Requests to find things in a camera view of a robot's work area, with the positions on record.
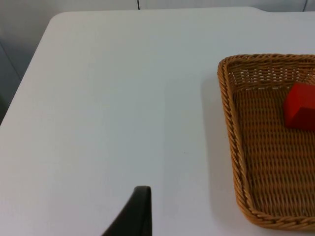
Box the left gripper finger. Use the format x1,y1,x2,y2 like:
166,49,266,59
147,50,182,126
101,185,153,236

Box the pale brown wicker basket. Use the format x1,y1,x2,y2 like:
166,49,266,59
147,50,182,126
217,54,315,228

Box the red cube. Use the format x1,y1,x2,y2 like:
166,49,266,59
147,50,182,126
283,82,315,130

